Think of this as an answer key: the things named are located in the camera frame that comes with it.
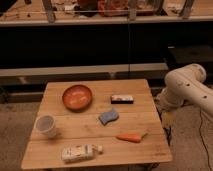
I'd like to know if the white ceramic cup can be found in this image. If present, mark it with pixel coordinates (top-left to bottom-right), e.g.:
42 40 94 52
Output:
35 115 58 138

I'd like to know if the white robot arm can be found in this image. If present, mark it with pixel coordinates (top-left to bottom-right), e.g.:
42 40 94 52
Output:
159 64 213 118

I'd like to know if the small black eraser box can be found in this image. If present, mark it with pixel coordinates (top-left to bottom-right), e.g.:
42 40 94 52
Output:
111 95 134 104

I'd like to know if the blue wavy sponge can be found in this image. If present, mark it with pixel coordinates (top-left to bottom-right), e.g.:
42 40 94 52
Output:
98 108 119 125

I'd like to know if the orange bowl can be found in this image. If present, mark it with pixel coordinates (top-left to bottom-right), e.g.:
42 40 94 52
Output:
62 84 93 111

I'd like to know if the wooden folding table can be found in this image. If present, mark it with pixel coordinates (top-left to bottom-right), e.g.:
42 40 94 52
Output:
21 79 172 169

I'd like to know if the orange toy carrot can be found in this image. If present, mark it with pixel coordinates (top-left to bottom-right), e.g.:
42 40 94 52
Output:
116 133 146 143

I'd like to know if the white milk carton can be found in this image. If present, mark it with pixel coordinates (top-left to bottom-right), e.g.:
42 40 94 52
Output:
61 144 103 163

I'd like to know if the long workbench shelf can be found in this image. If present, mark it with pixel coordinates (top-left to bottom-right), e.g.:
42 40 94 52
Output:
0 0 213 27

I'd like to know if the black cable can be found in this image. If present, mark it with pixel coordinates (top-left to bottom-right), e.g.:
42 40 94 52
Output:
198 108 213 171

